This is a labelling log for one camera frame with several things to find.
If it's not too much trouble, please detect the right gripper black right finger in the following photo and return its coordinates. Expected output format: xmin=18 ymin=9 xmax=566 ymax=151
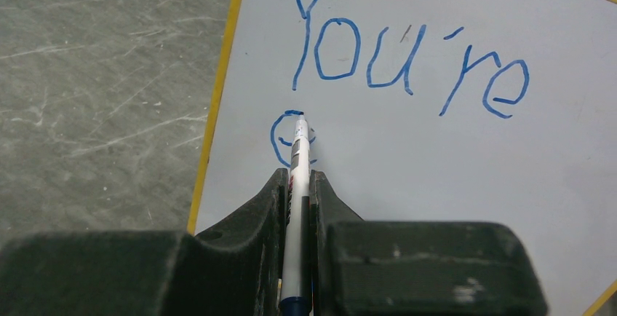
xmin=310 ymin=171 xmax=549 ymax=315

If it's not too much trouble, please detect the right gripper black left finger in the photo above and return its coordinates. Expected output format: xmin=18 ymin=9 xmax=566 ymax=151
xmin=1 ymin=169 xmax=288 ymax=315

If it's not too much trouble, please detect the white blue whiteboard marker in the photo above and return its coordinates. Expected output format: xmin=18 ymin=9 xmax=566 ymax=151
xmin=279 ymin=114 xmax=312 ymax=315

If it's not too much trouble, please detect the yellow-framed whiteboard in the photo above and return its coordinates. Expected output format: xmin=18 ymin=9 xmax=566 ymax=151
xmin=188 ymin=0 xmax=616 ymax=315

